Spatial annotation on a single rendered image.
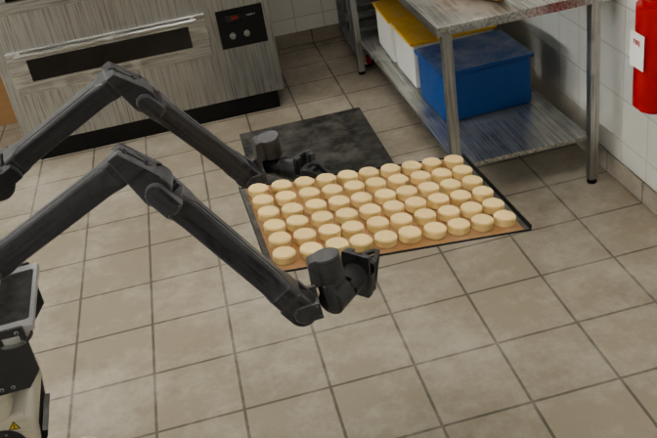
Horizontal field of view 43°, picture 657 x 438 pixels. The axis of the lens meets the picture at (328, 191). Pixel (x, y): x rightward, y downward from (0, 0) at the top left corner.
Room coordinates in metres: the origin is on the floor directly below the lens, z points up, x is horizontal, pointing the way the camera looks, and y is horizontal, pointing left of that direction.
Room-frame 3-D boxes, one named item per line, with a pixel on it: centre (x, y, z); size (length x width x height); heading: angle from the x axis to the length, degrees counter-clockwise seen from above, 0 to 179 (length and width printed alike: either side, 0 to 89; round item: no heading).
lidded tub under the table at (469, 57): (3.71, -0.79, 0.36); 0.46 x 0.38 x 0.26; 99
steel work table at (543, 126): (4.01, -0.75, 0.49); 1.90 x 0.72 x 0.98; 7
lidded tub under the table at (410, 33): (4.16, -0.73, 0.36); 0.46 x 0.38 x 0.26; 97
